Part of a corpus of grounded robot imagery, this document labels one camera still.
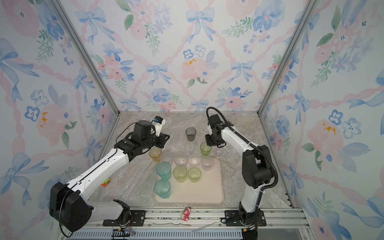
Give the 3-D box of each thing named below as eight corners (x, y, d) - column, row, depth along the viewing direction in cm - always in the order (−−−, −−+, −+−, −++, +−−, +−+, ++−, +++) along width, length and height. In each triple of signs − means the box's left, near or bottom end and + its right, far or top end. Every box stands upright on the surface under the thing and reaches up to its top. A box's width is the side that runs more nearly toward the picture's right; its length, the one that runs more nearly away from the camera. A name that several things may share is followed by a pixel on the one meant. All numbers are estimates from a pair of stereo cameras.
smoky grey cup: (185, 141, 106) (185, 135, 100) (186, 133, 110) (185, 126, 105) (196, 141, 106) (196, 135, 100) (196, 133, 110) (196, 126, 105)
